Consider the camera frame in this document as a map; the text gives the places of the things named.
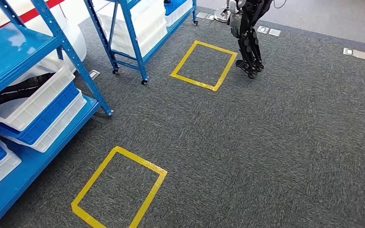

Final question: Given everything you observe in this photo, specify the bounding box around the blue metal shelf rack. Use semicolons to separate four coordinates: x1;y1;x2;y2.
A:
0;0;114;228
83;0;199;86

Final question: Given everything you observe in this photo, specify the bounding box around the long black plastic part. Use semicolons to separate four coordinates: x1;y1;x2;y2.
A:
0;72;56;106

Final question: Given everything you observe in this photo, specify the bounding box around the yellow floor tape square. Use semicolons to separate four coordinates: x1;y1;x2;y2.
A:
169;40;238;93
70;145;168;228

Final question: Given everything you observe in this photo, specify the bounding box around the white plastic bin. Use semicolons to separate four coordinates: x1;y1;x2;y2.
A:
4;89;87;153
0;126;22;199
0;65;76;133
165;0;193;28
96;0;168;59

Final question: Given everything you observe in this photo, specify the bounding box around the black humanoid robot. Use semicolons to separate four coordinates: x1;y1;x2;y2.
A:
226;0;274;80

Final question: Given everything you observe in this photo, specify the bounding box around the double metal floor outlet plate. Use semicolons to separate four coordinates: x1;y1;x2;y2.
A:
196;11;216;21
257;25;282;38

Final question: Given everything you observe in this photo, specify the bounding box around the round grey stand base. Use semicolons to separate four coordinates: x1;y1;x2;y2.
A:
214;7;232;24

